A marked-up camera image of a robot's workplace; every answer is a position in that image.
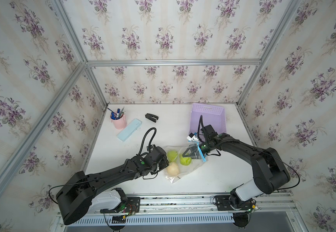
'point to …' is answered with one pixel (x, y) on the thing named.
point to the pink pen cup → (120, 123)
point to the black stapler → (148, 116)
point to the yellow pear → (173, 169)
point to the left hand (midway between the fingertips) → (168, 165)
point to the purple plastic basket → (211, 115)
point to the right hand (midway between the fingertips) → (188, 157)
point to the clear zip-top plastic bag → (184, 170)
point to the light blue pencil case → (124, 134)
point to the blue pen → (118, 112)
